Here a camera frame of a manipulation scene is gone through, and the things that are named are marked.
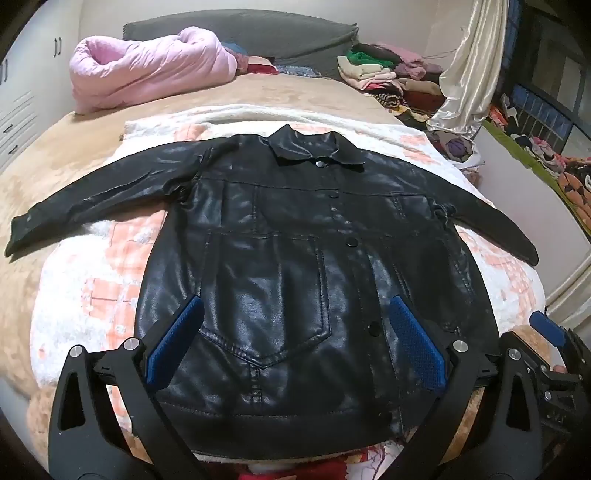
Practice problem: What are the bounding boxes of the purple patterned cloth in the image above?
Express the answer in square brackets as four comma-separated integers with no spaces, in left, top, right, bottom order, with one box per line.
[427,129,486,172]

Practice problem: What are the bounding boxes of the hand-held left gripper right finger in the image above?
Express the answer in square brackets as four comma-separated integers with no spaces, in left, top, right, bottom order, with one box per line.
[382,295,546,480]

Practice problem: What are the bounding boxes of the pink quilt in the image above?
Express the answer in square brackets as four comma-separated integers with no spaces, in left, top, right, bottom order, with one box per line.
[69,26,242,114]

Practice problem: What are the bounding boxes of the grey headboard cushion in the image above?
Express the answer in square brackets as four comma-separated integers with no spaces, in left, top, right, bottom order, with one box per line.
[122,13,361,82]

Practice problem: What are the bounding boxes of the heap of colourful clothes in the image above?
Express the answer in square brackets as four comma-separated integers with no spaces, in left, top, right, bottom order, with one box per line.
[485,92,591,232]

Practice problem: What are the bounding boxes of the cream satin curtain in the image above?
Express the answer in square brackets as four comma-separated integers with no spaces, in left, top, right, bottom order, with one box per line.
[427,0,509,139]

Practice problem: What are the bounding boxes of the black leather jacket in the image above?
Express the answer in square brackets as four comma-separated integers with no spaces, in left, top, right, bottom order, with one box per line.
[4,124,540,449]

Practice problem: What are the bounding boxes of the white wardrobe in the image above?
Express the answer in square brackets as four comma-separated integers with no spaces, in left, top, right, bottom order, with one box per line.
[0,0,89,172]

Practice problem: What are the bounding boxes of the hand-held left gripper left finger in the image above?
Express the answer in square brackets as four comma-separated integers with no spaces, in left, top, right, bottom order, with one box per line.
[48,295,209,480]

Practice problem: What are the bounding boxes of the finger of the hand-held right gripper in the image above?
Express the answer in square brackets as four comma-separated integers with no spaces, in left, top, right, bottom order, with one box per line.
[529,311,591,371]

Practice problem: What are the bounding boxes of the pile of folded clothes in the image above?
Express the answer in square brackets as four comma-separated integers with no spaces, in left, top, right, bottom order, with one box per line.
[336,42,459,126]

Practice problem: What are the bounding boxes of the white and pink fleece blanket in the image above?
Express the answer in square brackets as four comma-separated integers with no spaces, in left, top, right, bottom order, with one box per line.
[30,105,546,457]

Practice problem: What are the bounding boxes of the red and blue crumpled clothes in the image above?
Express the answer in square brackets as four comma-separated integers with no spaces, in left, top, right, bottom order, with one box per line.
[221,41,324,77]

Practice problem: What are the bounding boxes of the window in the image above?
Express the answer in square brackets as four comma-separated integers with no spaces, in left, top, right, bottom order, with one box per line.
[502,0,591,145]

